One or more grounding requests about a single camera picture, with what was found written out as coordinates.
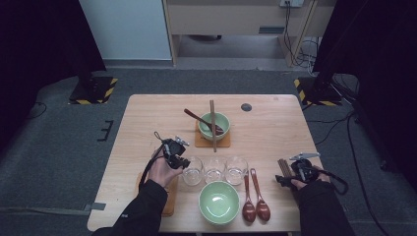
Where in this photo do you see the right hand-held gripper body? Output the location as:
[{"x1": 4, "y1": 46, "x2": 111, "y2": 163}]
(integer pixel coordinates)
[{"x1": 288, "y1": 151, "x2": 322, "y2": 185}]

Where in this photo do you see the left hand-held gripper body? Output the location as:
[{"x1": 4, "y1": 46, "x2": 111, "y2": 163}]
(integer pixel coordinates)
[{"x1": 161, "y1": 136, "x2": 191, "y2": 170}]

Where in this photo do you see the row of brown chopsticks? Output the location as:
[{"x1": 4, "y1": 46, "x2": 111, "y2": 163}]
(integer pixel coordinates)
[{"x1": 277, "y1": 158, "x2": 294, "y2": 178}]

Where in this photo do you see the clear glass cup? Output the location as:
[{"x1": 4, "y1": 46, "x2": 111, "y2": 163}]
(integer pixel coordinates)
[
  {"x1": 225, "y1": 155, "x2": 250, "y2": 186},
  {"x1": 181, "y1": 156, "x2": 205, "y2": 187},
  {"x1": 202, "y1": 156, "x2": 228, "y2": 184}
]

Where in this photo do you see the wooden coaster with cut-outs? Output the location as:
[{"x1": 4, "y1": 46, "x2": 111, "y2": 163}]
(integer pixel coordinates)
[
  {"x1": 136, "y1": 173, "x2": 180, "y2": 217},
  {"x1": 194, "y1": 121, "x2": 232, "y2": 148}
]

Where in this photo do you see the dark red wooden spoon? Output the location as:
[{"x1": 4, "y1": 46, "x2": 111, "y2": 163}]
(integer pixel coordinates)
[
  {"x1": 241, "y1": 173, "x2": 257, "y2": 224},
  {"x1": 249, "y1": 167, "x2": 271, "y2": 222},
  {"x1": 183, "y1": 108, "x2": 225, "y2": 136}
]

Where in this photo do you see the single brown chopstick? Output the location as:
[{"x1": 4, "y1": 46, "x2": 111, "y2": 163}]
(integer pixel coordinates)
[
  {"x1": 211, "y1": 99, "x2": 218, "y2": 153},
  {"x1": 209, "y1": 99, "x2": 216, "y2": 153}
]

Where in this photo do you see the green ceramic bowl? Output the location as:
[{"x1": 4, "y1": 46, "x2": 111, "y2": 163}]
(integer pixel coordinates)
[
  {"x1": 198, "y1": 180, "x2": 241, "y2": 226},
  {"x1": 198, "y1": 111, "x2": 231, "y2": 143}
]

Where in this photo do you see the person's left hand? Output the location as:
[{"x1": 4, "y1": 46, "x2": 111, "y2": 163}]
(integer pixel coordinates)
[{"x1": 148, "y1": 150, "x2": 185, "y2": 189}]

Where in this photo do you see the person's right hand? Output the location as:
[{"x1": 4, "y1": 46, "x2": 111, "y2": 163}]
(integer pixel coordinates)
[{"x1": 289, "y1": 165, "x2": 331, "y2": 192}]

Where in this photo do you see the black stand base striped edge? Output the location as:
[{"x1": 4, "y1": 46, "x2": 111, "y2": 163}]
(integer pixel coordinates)
[
  {"x1": 68, "y1": 74, "x2": 118, "y2": 105},
  {"x1": 293, "y1": 77, "x2": 342, "y2": 106}
]

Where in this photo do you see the grey tape strip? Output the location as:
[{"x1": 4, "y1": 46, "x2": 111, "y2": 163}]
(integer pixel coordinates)
[{"x1": 83, "y1": 202, "x2": 107, "y2": 212}]

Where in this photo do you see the white panel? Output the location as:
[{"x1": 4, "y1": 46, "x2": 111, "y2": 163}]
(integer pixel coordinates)
[{"x1": 78, "y1": 0, "x2": 173, "y2": 62}]

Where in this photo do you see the black curtain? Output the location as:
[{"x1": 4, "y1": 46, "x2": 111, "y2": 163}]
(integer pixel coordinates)
[
  {"x1": 313, "y1": 0, "x2": 417, "y2": 191},
  {"x1": 0, "y1": 0, "x2": 107, "y2": 155}
]

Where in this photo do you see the white power strip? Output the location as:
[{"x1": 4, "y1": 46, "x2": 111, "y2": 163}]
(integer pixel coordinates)
[{"x1": 279, "y1": 0, "x2": 304, "y2": 8}]

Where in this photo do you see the left hand-held gripper cable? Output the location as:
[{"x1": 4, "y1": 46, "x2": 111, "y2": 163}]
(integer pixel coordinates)
[{"x1": 139, "y1": 131, "x2": 169, "y2": 192}]

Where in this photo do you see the hand-held gripper cable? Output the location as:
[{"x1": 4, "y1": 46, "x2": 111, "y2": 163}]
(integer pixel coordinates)
[
  {"x1": 319, "y1": 168, "x2": 349, "y2": 196},
  {"x1": 139, "y1": 131, "x2": 169, "y2": 192}
]

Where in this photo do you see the right hand-held gripper cable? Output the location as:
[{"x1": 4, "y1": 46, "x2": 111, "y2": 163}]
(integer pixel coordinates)
[{"x1": 319, "y1": 168, "x2": 349, "y2": 196}]

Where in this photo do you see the long black floor cable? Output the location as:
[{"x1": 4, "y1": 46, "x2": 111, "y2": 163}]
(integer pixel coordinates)
[{"x1": 346, "y1": 112, "x2": 390, "y2": 236}]

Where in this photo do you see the thin black floor cable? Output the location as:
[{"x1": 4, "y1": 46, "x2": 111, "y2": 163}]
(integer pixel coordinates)
[{"x1": 28, "y1": 101, "x2": 47, "y2": 120}]

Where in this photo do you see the bundle of black cables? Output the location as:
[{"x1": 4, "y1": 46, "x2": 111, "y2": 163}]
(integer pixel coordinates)
[{"x1": 283, "y1": 3, "x2": 321, "y2": 76}]

